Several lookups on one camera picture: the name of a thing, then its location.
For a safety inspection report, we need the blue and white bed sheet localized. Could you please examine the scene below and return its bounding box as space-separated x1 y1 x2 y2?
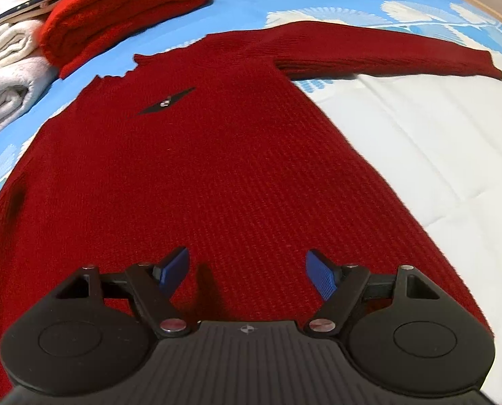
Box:
0 0 502 405

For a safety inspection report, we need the white folded quilt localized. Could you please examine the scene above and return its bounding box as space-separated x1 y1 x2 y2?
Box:
0 21 45 72

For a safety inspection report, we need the grey-white folded quilt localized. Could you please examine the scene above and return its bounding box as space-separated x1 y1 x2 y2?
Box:
0 57 58 153

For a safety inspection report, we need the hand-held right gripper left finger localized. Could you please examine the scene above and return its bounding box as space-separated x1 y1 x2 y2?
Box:
57 247 195 339

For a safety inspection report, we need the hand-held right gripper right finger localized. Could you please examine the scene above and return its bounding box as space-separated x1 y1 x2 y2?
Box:
304 250 441 338

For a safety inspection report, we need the dark red knit sweater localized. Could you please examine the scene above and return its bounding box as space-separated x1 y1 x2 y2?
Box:
0 20 502 397

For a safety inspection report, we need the bright red folded blanket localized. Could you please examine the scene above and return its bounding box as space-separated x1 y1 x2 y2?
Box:
38 0 214 80

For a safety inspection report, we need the star print cushion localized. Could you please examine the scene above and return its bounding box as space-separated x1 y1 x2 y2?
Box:
0 0 72 30

